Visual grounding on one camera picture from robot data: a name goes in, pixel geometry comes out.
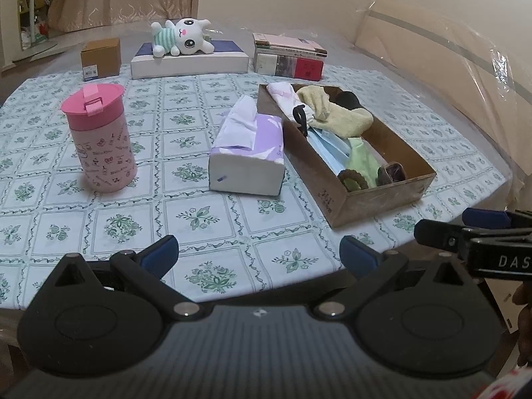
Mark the brown cardboard box tray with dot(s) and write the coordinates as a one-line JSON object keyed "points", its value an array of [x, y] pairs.
{"points": [[332, 199]]}

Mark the blue face mask clear wrapper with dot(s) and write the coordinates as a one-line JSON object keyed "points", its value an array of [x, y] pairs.
{"points": [[328, 145]]}

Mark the red white patterned cloth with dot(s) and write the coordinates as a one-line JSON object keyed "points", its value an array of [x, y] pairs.
{"points": [[511, 386]]}

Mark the brown scrunchie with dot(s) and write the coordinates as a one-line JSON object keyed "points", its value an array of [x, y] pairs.
{"points": [[341, 176]]}

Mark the small brown cardboard box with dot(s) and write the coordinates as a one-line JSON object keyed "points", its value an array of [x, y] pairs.
{"points": [[102, 54]]}

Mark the white bunny plush toy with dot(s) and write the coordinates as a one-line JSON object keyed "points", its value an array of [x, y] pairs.
{"points": [[189, 37]]}

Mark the white flat box blue top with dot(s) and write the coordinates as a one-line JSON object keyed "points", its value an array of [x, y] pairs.
{"points": [[187, 66]]}

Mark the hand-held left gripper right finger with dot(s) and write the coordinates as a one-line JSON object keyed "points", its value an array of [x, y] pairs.
{"points": [[359, 255]]}

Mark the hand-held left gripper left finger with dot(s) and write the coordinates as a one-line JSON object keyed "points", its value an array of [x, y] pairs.
{"points": [[160, 255]]}

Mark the purple white tissue pack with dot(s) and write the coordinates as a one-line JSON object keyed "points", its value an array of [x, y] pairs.
{"points": [[249, 166]]}

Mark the thin white book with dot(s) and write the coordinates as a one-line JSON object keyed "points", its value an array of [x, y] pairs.
{"points": [[291, 51]]}

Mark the pink cover book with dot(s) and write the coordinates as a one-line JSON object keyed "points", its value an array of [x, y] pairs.
{"points": [[286, 40]]}

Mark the pale yellow towel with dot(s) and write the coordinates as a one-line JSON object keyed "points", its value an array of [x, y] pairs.
{"points": [[332, 118]]}

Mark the black soft pad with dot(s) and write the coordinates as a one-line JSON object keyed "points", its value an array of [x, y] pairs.
{"points": [[348, 100]]}

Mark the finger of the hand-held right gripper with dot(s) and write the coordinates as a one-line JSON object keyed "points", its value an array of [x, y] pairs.
{"points": [[440, 235], [486, 218]]}

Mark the pink lidded cup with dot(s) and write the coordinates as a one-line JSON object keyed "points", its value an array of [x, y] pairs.
{"points": [[104, 149]]}

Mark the person's right hand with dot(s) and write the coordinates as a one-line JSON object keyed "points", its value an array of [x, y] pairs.
{"points": [[525, 349]]}

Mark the green cloth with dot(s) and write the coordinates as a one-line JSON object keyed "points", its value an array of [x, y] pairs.
{"points": [[363, 162]]}

